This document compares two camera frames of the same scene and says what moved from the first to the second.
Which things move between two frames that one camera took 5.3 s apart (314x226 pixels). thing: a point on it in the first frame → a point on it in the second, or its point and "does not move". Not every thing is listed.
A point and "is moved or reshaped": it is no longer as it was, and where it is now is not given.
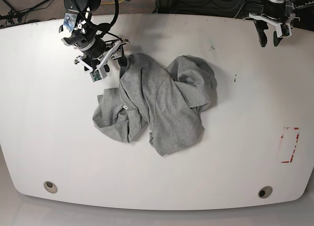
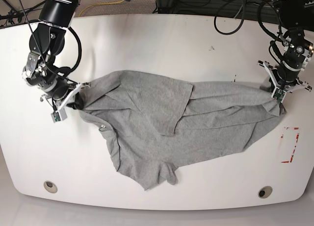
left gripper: (283, 28) → (297, 58)
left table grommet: (50, 187) does not move
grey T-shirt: (168, 102) is moved or reshaped
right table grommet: (265, 191) does not move
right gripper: (78, 30) → (50, 80)
